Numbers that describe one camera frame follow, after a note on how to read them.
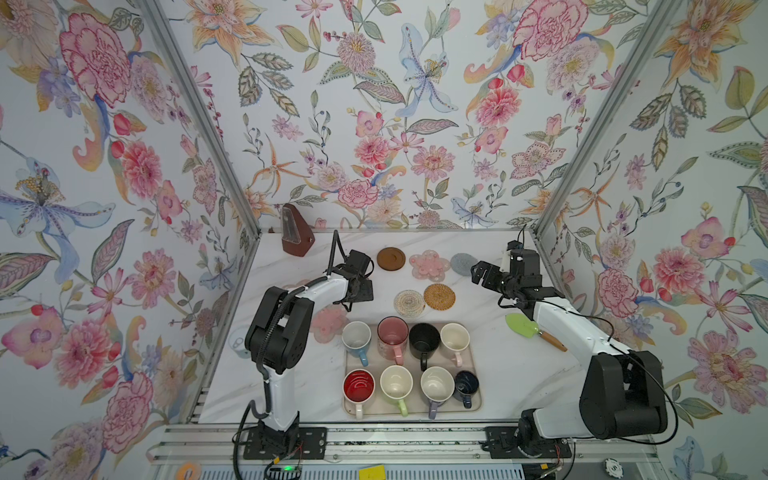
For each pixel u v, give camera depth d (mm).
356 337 885
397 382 818
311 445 731
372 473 684
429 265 1102
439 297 1010
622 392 429
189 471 706
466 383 816
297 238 1098
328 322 965
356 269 802
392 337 887
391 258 1136
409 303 1006
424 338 858
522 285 680
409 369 763
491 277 796
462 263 1107
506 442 735
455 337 874
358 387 814
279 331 513
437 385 824
